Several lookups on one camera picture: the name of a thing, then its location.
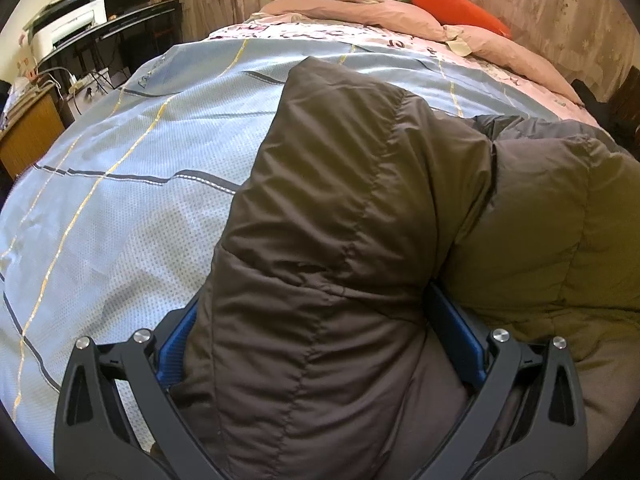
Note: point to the wooden cabinet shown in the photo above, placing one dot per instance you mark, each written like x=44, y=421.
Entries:
x=27, y=127

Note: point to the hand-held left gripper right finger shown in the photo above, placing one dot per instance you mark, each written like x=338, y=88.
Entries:
x=457, y=332

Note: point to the black desk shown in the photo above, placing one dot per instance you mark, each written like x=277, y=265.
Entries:
x=115, y=40

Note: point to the orange carrot plush toy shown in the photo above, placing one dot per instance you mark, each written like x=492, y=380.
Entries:
x=457, y=5

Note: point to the white power strip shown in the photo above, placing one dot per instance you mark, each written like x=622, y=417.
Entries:
x=82, y=80

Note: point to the light blue bed sheet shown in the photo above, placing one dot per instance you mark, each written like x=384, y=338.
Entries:
x=125, y=180

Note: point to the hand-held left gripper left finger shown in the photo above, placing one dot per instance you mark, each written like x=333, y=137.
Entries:
x=172, y=347

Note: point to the beige lace curtain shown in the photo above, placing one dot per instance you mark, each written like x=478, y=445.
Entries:
x=550, y=5

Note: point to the white printer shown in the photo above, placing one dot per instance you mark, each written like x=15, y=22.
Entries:
x=70, y=22

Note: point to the pink floral duvet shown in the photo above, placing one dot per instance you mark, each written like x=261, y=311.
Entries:
x=450, y=35

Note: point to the brown padded jacket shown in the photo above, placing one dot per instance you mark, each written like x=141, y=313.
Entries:
x=350, y=240

